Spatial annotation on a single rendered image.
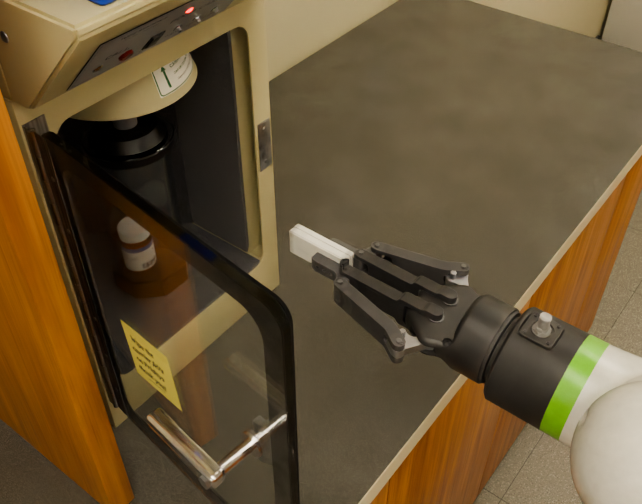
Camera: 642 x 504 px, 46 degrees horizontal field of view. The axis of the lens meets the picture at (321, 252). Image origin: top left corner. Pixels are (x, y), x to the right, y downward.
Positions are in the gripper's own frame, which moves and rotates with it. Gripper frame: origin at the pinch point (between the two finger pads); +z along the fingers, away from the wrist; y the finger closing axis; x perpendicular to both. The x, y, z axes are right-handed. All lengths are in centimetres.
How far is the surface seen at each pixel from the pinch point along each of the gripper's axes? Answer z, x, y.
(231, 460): -7.6, 2.0, 22.0
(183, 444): -3.5, 1.8, 23.3
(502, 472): -11, 124, -65
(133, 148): 26.4, -1.1, 0.4
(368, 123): 33, 31, -59
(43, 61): 13.7, -23.8, 15.9
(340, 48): 55, 32, -80
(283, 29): 62, 25, -69
